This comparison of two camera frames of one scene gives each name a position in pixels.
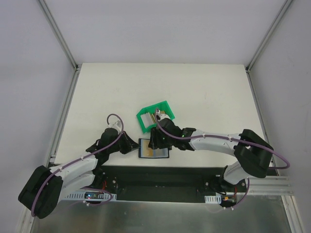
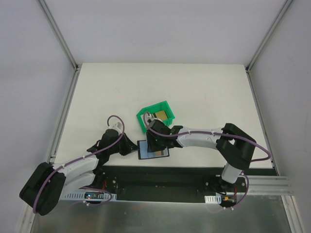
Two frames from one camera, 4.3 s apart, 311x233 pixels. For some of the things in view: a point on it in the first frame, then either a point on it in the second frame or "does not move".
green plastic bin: (160, 107) does not move
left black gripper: (124, 143) does not move
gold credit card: (147, 151) → (158, 153)
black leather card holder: (146, 152) does not move
